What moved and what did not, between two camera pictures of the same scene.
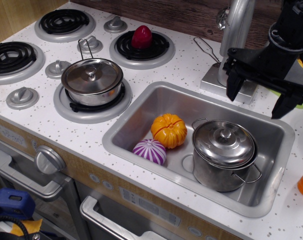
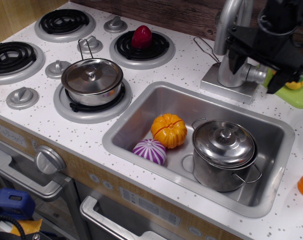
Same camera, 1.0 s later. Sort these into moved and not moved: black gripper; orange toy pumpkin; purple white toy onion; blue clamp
Moved: black gripper
Not moved: orange toy pumpkin; blue clamp; purple white toy onion
